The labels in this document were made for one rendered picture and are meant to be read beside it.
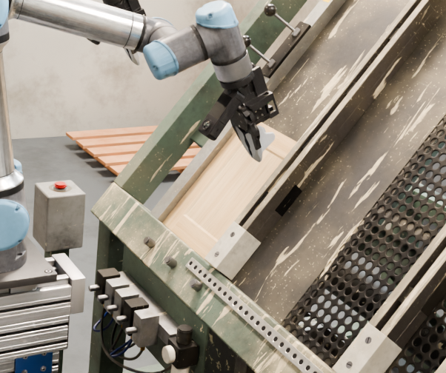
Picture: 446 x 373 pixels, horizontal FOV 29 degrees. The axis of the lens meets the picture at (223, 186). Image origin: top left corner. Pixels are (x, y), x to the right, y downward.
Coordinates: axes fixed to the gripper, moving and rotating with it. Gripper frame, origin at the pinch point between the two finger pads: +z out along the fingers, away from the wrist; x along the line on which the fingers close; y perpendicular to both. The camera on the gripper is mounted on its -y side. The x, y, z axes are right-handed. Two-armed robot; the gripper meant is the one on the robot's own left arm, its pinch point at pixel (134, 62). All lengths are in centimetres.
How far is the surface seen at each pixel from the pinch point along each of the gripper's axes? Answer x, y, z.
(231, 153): -12.7, 12.9, 34.1
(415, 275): -96, 12, 31
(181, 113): 16.6, 12.6, 30.5
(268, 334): -72, -16, 44
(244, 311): -61, -16, 44
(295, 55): -6.5, 45.1, 20.0
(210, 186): -14.3, 2.6, 38.9
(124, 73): 327, 82, 150
